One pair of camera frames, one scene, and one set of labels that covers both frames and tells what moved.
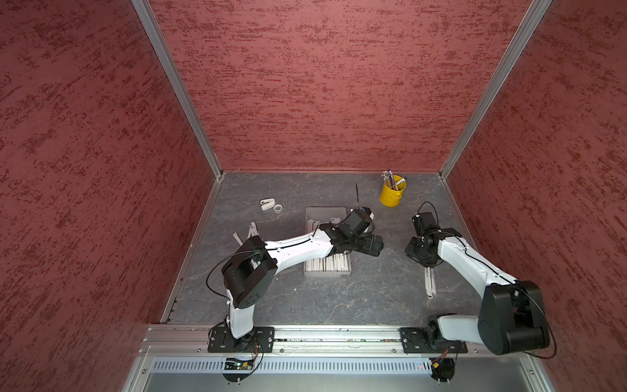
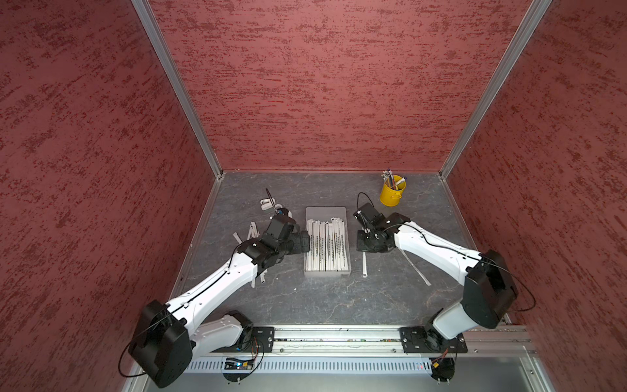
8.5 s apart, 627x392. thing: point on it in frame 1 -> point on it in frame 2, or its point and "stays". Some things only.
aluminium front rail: [171, 340] stays
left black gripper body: [362, 243] -> [293, 246]
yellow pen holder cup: [391, 198] stays
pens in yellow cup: [389, 179] stays
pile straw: [428, 277] -> [364, 265]
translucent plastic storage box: [337, 263] stays
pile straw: [253, 230] stays
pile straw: [433, 282] -> [418, 271]
